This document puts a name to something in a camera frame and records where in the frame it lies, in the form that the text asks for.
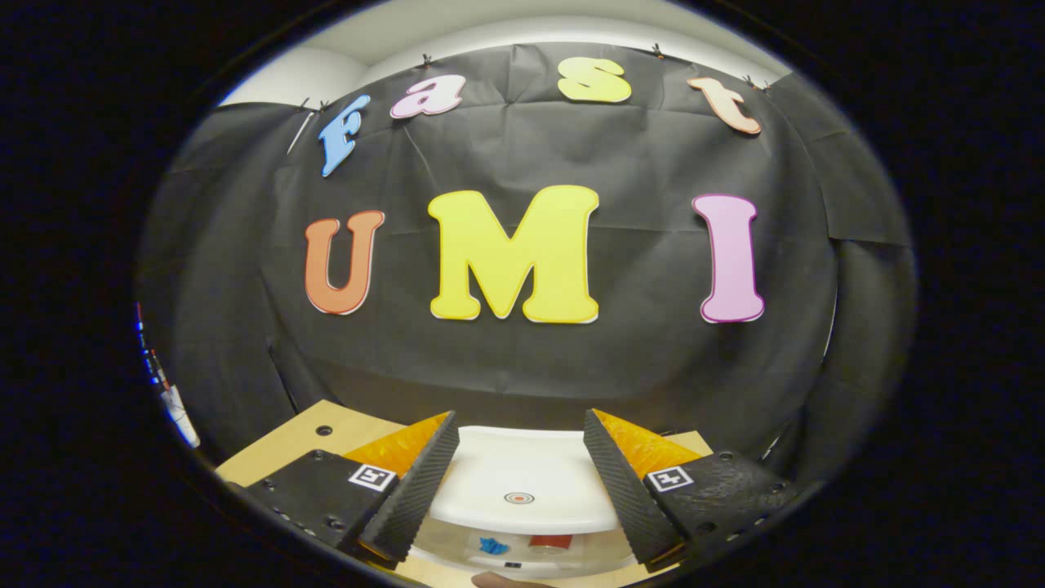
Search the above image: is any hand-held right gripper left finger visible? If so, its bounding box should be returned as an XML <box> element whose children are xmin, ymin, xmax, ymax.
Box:
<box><xmin>237</xmin><ymin>411</ymin><xmax>460</xmax><ymax>568</ymax></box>

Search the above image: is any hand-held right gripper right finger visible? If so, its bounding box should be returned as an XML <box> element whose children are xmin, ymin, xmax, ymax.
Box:
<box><xmin>583</xmin><ymin>408</ymin><xmax>809</xmax><ymax>574</ymax></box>

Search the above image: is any white desktop garbage bin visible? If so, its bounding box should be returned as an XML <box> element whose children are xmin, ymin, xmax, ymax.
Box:
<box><xmin>406</xmin><ymin>425</ymin><xmax>646</xmax><ymax>582</ymax></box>

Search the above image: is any wooden desktop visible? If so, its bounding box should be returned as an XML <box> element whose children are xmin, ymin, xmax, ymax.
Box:
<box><xmin>214</xmin><ymin>399</ymin><xmax>715</xmax><ymax>588</ymax></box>

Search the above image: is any black backdrop cloth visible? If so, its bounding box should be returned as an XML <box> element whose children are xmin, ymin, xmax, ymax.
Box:
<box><xmin>139</xmin><ymin>41</ymin><xmax>919</xmax><ymax>491</ymax></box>

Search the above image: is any white side table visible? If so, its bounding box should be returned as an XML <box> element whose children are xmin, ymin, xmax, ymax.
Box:
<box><xmin>159</xmin><ymin>385</ymin><xmax>201</xmax><ymax>448</ymax></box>

